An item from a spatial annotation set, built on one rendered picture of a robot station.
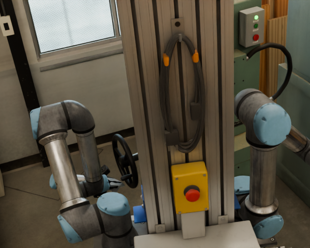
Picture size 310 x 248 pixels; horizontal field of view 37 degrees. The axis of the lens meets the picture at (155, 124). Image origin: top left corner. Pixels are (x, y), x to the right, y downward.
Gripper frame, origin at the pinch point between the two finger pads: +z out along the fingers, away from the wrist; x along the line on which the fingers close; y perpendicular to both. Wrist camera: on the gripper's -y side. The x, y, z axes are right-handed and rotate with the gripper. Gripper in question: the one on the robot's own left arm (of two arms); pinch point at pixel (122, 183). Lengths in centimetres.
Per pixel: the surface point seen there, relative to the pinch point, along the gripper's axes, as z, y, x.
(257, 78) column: 53, -67, -6
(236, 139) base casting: 55, -34, -1
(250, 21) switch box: 29, -93, 0
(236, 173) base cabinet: 58, -19, 8
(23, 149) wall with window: -7, 75, -149
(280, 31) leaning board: 147, -81, -111
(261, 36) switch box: 39, -88, 0
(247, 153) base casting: 59, -31, 7
